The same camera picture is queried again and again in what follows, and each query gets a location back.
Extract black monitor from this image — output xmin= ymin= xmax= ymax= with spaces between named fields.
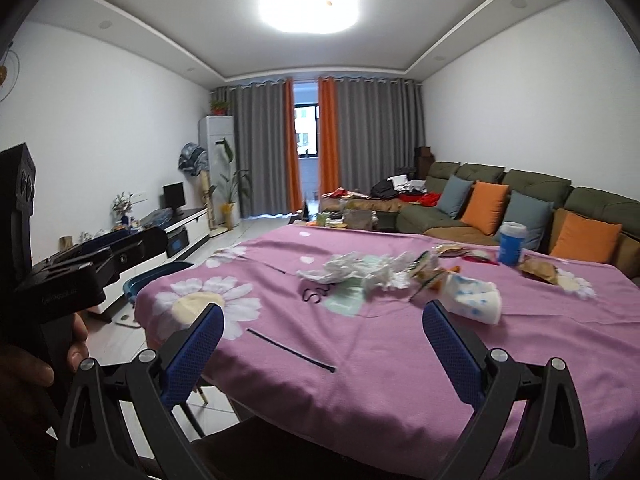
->
xmin=162 ymin=181 xmax=186 ymax=217

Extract blue-grey cushion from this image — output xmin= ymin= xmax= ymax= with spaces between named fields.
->
xmin=500 ymin=190 xmax=555 ymax=252
xmin=437 ymin=175 xmax=473 ymax=219

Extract wall-mounted fan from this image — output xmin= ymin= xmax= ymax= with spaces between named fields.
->
xmin=0 ymin=42 xmax=26 ymax=104

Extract green sofa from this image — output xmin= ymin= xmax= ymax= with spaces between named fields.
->
xmin=320 ymin=161 xmax=640 ymax=286

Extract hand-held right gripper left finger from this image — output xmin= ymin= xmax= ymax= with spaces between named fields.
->
xmin=54 ymin=304 xmax=224 ymax=480

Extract white blue-dotted tissue packet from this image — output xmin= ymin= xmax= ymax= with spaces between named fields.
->
xmin=442 ymin=272 xmax=503 ymax=326

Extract pile of clothes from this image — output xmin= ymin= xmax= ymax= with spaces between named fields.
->
xmin=370 ymin=174 xmax=441 ymax=206

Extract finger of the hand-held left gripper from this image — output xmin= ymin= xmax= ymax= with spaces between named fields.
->
xmin=107 ymin=227 xmax=168 ymax=281
xmin=50 ymin=244 xmax=113 ymax=265

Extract cracker packet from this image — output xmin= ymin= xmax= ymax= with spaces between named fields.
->
xmin=435 ymin=242 xmax=471 ymax=261

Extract grey and orange curtain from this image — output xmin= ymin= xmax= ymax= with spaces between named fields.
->
xmin=210 ymin=79 xmax=301 ymax=220
xmin=317 ymin=76 xmax=426 ymax=198

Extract dark coffee table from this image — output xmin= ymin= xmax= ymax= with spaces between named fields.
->
xmin=290 ymin=200 xmax=401 ymax=233

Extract brown foil wrapper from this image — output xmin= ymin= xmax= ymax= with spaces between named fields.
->
xmin=519 ymin=256 xmax=560 ymax=286

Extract clear plastic bag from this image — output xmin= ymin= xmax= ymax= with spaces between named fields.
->
xmin=297 ymin=254 xmax=358 ymax=285

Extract cloth-covered standing fan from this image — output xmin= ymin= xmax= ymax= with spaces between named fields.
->
xmin=178 ymin=141 xmax=211 ymax=231

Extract person's left hand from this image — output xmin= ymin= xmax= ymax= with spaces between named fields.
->
xmin=0 ymin=312 xmax=90 ymax=411

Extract orange cushion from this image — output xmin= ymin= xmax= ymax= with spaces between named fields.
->
xmin=549 ymin=208 xmax=623 ymax=265
xmin=460 ymin=180 xmax=510 ymax=236

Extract vase of dried flowers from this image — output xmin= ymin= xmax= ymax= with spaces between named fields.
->
xmin=111 ymin=191 xmax=135 ymax=228

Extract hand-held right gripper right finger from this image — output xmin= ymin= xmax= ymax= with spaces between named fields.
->
xmin=422 ymin=300 xmax=591 ymax=480

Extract green snack wrapper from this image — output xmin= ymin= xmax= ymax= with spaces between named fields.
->
xmin=410 ymin=252 xmax=451 ymax=302

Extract blue-white wrapped bundle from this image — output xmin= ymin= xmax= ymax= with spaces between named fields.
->
xmin=140 ymin=208 xmax=173 ymax=228

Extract white standing air conditioner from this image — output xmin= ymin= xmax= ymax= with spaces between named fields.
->
xmin=198 ymin=115 xmax=236 ymax=231

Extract white TV cabinet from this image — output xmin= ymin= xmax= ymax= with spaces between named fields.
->
xmin=35 ymin=206 xmax=210 ymax=322

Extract tall plant in yellow vase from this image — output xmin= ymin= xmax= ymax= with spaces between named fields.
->
xmin=217 ymin=137 xmax=252 ymax=232

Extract teal plastic bin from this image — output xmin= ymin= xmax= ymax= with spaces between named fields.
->
xmin=122 ymin=261 xmax=194 ymax=307

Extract brown snack bag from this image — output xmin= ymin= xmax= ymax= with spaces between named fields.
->
xmin=344 ymin=208 xmax=376 ymax=231

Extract pink floral tablecloth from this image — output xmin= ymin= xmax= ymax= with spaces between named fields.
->
xmin=134 ymin=225 xmax=640 ymax=466

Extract blue cup with white lid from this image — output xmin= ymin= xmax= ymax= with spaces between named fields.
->
xmin=497 ymin=221 xmax=529 ymax=267

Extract window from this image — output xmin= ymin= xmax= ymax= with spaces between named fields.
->
xmin=292 ymin=102 xmax=321 ymax=158

